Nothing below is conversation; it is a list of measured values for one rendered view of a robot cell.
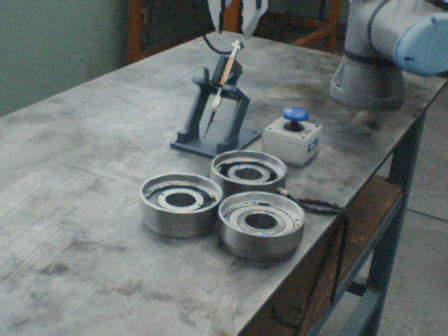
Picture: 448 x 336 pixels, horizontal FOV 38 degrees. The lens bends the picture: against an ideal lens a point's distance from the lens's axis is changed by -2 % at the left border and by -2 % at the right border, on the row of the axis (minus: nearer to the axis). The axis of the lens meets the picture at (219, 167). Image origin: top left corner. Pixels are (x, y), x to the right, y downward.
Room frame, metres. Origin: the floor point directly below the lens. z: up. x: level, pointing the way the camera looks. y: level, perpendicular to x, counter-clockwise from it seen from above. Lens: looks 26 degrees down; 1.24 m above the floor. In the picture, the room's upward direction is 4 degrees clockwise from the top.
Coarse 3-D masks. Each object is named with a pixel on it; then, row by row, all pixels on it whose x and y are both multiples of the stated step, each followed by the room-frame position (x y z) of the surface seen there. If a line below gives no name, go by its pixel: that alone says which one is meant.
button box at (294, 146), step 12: (288, 120) 0.98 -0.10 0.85; (264, 132) 0.94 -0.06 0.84; (276, 132) 0.93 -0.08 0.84; (288, 132) 0.93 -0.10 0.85; (300, 132) 0.94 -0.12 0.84; (312, 132) 0.94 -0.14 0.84; (264, 144) 0.94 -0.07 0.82; (276, 144) 0.93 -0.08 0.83; (288, 144) 0.92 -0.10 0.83; (300, 144) 0.91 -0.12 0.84; (312, 144) 0.93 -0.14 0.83; (276, 156) 0.93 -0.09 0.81; (288, 156) 0.92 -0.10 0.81; (300, 156) 0.91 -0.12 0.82; (312, 156) 0.94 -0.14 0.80
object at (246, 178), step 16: (224, 160) 0.85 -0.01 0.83; (240, 160) 0.85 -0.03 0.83; (256, 160) 0.86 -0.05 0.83; (272, 160) 0.85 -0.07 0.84; (224, 176) 0.78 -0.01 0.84; (240, 176) 0.83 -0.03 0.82; (256, 176) 0.83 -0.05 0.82; (224, 192) 0.77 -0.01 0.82; (240, 192) 0.76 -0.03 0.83; (272, 192) 0.77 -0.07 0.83
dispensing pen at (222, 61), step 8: (232, 48) 1.03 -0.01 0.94; (240, 48) 1.02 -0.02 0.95; (224, 56) 1.00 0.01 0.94; (224, 64) 0.99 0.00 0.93; (216, 72) 0.99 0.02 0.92; (216, 80) 0.98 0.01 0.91; (216, 96) 0.98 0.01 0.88; (216, 104) 0.97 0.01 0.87; (216, 112) 0.97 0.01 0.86; (208, 128) 0.95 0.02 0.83
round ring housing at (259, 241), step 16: (256, 192) 0.74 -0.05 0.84; (224, 208) 0.71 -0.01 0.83; (288, 208) 0.72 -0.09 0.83; (224, 224) 0.66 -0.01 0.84; (240, 224) 0.68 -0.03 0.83; (256, 224) 0.71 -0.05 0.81; (272, 224) 0.70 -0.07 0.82; (304, 224) 0.68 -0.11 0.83; (224, 240) 0.66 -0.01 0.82; (240, 240) 0.64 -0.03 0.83; (256, 240) 0.64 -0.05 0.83; (272, 240) 0.64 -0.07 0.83; (288, 240) 0.65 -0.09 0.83; (240, 256) 0.65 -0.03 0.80; (256, 256) 0.64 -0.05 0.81; (272, 256) 0.65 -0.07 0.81
